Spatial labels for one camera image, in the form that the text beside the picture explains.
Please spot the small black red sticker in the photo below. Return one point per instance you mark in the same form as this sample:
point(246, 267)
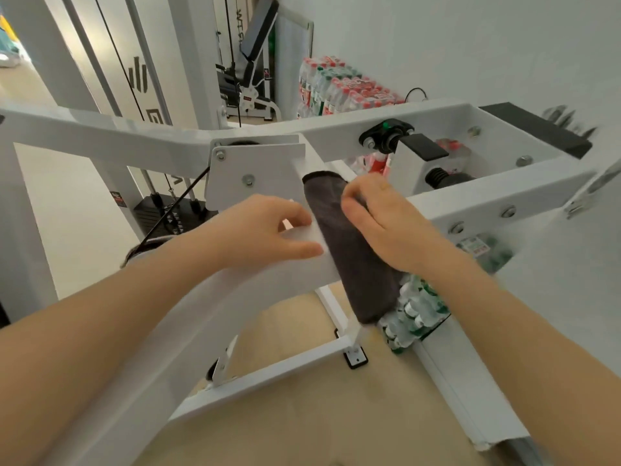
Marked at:
point(118, 198)

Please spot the black padded weight bench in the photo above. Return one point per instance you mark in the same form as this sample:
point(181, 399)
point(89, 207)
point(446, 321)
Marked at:
point(257, 33)

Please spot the white gym machine frame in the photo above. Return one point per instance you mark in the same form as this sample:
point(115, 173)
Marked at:
point(145, 140)

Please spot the black weight stack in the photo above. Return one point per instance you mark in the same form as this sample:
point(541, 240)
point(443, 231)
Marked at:
point(160, 213)

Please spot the person's right hand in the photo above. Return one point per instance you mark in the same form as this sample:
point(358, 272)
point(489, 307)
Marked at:
point(393, 223)

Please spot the stack of water bottle packs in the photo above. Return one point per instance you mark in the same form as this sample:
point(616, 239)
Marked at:
point(339, 92)

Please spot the black bearing housing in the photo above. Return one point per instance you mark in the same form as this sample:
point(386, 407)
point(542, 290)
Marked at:
point(385, 135)

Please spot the person's left forearm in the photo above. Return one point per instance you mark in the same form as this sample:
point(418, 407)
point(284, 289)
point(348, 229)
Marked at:
point(97, 344)

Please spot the person's right forearm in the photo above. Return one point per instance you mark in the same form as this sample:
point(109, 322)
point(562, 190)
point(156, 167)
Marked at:
point(533, 363)

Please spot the dark grey cleaning cloth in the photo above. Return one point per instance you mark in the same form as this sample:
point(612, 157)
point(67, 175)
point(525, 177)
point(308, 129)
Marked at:
point(359, 266)

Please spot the person's left hand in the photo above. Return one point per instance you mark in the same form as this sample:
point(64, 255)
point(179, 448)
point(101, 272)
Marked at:
point(252, 232)

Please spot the black ribbed rubber grip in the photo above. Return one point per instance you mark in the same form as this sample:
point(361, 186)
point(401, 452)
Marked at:
point(444, 178)

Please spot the framed whiteboard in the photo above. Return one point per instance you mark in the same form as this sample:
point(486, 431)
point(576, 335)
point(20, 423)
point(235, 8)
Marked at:
point(293, 58)

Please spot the chrome guide rod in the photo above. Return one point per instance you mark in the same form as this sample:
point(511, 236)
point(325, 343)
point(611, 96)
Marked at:
point(147, 58)
point(90, 53)

